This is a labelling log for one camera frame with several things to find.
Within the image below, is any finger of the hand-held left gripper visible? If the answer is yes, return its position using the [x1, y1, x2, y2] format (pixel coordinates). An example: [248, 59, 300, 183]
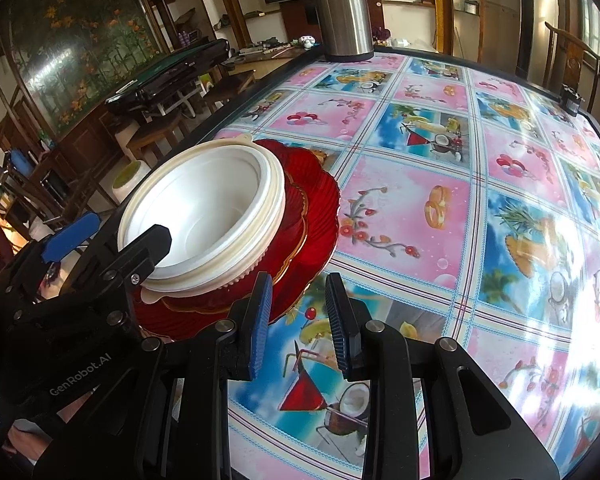
[60, 207, 173, 346]
[0, 211, 102, 306]

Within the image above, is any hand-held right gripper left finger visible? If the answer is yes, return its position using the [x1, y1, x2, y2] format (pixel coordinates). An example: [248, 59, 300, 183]
[32, 271, 275, 480]

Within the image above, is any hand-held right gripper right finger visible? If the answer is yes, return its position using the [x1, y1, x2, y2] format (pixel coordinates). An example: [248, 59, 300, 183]
[325, 272, 561, 480]

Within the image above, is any person's left hand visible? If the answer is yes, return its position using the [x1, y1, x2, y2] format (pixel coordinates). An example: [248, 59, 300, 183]
[5, 422, 56, 466]

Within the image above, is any white cylinder green top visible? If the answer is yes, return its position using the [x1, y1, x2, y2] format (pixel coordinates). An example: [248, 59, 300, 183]
[111, 160, 153, 206]

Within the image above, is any black green-topped game table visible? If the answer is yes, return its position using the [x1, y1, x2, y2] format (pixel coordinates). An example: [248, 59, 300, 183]
[104, 39, 231, 116]

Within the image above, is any dark wooden stool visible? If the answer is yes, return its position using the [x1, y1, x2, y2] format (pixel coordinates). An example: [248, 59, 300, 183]
[202, 70, 256, 106]

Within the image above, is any floral painted panel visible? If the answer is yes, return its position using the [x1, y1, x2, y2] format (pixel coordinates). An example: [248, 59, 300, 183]
[0, 0, 161, 136]

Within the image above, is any stainless steel thermos jug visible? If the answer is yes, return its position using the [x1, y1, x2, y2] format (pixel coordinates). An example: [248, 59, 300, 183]
[309, 0, 376, 61]

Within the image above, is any small black device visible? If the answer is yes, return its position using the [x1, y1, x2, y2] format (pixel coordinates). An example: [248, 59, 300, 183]
[560, 85, 586, 117]

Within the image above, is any wooden chair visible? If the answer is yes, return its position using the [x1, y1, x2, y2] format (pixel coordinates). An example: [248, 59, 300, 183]
[544, 21, 600, 111]

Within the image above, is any wall shelf unit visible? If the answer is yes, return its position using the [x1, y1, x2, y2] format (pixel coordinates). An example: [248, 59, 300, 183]
[380, 0, 521, 56]

